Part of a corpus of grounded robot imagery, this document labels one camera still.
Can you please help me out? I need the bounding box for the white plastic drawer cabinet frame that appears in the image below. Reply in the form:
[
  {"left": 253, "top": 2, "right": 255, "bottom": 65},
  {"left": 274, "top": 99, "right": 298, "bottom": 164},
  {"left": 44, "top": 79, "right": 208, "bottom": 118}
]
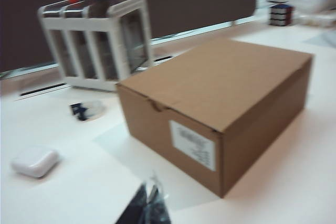
[{"left": 38, "top": 0, "right": 153, "bottom": 92}]

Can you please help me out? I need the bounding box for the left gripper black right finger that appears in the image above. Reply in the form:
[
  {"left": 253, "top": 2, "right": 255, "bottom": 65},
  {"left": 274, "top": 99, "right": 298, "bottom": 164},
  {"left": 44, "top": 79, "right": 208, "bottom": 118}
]
[{"left": 148, "top": 184, "right": 171, "bottom": 224}]

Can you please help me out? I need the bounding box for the small blue black clip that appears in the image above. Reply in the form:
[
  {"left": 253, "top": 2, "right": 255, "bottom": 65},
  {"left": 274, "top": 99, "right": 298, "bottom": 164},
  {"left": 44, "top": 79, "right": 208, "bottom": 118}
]
[{"left": 69, "top": 99, "right": 107, "bottom": 122}]

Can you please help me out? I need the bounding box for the brown cardboard box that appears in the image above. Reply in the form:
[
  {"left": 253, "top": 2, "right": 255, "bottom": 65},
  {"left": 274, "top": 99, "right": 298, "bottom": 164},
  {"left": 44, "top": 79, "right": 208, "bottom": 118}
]
[{"left": 117, "top": 37, "right": 316, "bottom": 198}]

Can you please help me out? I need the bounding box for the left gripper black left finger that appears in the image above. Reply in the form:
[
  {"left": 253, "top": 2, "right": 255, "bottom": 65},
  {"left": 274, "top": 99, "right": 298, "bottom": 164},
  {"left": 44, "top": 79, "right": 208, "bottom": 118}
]
[{"left": 115, "top": 182, "right": 149, "bottom": 224}]

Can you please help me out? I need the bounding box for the white earbuds charging case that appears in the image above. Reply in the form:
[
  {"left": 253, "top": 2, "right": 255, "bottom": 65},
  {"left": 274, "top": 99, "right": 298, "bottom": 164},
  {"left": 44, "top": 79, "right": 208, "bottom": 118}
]
[{"left": 10, "top": 147, "right": 60, "bottom": 179}]

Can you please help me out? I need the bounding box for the clear plastic storage box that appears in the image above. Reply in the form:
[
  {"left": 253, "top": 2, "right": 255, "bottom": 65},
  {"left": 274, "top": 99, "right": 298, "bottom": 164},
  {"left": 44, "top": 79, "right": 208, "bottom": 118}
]
[{"left": 288, "top": 0, "right": 336, "bottom": 28}]

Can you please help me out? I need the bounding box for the Rubik's cube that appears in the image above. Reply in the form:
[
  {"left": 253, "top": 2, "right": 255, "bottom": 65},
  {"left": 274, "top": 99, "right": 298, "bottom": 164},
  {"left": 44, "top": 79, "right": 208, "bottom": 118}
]
[{"left": 269, "top": 3, "right": 293, "bottom": 27}]

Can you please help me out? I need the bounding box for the smoky transparent drawer red handle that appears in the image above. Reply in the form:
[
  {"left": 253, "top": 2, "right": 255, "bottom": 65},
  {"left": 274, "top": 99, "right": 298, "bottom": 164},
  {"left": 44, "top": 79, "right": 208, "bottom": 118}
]
[
  {"left": 86, "top": 0, "right": 144, "bottom": 80},
  {"left": 43, "top": 0, "right": 79, "bottom": 77},
  {"left": 64, "top": 0, "right": 106, "bottom": 79}
]

